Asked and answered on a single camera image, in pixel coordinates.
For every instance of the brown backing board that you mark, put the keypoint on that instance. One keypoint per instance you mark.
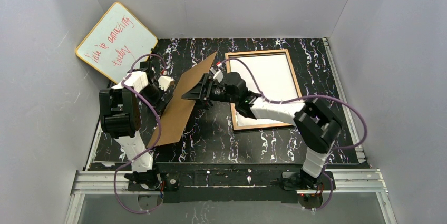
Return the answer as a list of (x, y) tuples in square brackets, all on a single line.
[(178, 111)]

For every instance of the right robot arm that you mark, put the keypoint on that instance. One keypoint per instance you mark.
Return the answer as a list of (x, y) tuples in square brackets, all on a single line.
[(317, 124)]

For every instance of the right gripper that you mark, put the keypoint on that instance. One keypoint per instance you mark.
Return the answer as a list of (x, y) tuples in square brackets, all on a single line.
[(205, 91)]

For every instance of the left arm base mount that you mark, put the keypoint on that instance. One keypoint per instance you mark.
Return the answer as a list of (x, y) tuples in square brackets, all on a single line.
[(153, 181)]

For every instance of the landscape photo print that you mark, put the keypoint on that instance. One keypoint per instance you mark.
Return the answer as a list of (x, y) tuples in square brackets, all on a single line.
[(273, 72)]

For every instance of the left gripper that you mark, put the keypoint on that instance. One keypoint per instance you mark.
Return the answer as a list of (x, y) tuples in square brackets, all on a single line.
[(162, 99)]

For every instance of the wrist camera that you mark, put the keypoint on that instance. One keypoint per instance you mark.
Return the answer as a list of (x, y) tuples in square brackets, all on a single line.
[(165, 82), (216, 72)]

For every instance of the aluminium rail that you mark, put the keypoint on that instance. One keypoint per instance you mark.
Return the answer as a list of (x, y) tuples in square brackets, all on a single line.
[(229, 182)]

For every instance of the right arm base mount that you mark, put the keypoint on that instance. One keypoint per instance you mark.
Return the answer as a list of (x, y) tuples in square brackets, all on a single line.
[(302, 181)]

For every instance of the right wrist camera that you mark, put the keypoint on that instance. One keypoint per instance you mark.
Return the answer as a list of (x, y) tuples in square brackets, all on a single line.
[(216, 72)]

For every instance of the white board yellow rim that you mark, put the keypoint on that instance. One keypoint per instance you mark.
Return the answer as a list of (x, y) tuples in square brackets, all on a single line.
[(115, 42)]

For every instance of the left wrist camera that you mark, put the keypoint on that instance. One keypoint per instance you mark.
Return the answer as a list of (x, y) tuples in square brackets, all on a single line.
[(165, 82)]

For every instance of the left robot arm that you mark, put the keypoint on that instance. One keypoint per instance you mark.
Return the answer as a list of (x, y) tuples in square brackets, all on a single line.
[(119, 110)]

